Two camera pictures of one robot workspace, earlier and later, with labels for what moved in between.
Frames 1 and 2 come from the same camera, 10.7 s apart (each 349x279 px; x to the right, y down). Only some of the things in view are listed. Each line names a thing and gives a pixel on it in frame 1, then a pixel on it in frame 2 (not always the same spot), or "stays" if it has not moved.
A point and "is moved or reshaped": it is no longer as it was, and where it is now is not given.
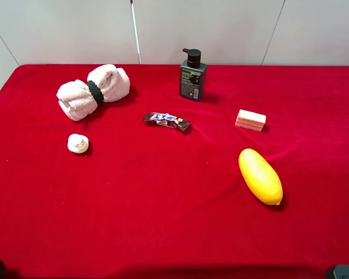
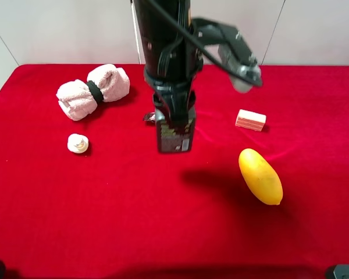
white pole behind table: x=136 y=31 stays
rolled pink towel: x=79 y=100 stays
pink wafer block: x=250 y=120 stays
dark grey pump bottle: x=193 y=77 is moved or reshaped
